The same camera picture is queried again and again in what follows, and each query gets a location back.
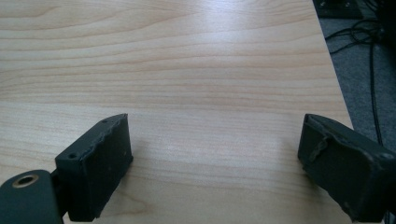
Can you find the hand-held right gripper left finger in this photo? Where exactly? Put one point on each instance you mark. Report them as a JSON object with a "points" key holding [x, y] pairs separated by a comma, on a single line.
{"points": [[96, 171]]}

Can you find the black metal stand base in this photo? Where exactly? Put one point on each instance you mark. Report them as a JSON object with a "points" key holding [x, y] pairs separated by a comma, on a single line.
{"points": [[337, 7]]}

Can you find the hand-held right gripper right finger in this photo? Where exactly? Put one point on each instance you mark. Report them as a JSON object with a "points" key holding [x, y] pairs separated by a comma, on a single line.
{"points": [[345, 168]]}

